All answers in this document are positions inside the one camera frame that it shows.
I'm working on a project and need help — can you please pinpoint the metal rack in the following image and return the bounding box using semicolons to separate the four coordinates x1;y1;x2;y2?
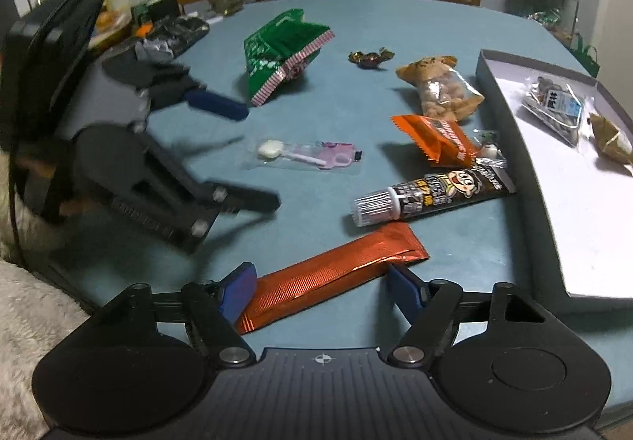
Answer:
509;0;582;45

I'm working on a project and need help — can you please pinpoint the orange snack packet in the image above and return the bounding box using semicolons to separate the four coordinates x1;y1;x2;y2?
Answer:
390;114;483;166

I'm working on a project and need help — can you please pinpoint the grey cardboard box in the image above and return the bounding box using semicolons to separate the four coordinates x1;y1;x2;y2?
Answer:
476;49;633;315

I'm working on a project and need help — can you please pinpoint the small black box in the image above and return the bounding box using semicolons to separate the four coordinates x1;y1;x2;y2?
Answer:
148;0;179;21

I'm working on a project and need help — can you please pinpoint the green paper bag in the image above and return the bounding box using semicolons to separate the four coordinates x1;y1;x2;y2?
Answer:
574;32;601;77

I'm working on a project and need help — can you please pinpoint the long orange foil packet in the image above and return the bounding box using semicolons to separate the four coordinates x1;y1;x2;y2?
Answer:
235;221;430;334

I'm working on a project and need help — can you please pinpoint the brown wrapped candy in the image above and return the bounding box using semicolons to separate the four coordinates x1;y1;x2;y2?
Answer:
347;47;395;70

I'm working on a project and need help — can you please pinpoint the small clear candy packet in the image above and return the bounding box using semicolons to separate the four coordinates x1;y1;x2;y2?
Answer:
472;128;508;169

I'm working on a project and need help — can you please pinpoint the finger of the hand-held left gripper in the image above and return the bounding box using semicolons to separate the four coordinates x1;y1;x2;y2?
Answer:
99;134;282;257
101;49;250;122

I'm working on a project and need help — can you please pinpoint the green snack bag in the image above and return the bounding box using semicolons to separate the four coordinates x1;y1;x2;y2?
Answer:
243;9;333;106

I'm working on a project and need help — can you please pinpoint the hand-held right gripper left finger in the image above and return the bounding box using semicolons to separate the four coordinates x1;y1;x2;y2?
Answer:
99;262;258;366

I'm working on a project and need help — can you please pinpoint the clear lollipop packet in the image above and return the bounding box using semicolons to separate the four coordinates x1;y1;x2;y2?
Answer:
244;138;364;171

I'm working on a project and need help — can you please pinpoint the black plastic tray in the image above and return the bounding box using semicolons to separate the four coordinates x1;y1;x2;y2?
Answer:
136;15;211;60

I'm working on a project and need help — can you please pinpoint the pile of wrapped candies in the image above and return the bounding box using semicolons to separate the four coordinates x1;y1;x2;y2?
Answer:
527;8;562;30

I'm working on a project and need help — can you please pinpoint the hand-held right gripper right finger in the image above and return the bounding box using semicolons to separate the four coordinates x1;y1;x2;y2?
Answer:
388;264;550;366

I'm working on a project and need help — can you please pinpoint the white fleece cloth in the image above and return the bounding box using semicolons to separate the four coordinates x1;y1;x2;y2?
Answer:
0;153;92;440

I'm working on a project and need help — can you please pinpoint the clear seed packet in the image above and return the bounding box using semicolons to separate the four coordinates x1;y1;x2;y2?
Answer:
523;77;584;147

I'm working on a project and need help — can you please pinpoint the clear orange peanut bag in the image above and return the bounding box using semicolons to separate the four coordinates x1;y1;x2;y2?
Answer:
396;55;485;122

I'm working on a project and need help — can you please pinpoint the gold wrapped candy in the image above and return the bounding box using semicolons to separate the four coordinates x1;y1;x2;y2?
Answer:
588;111;633;166

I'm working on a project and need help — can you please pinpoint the glass ashtray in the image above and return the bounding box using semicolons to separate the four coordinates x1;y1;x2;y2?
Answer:
208;0;246;16

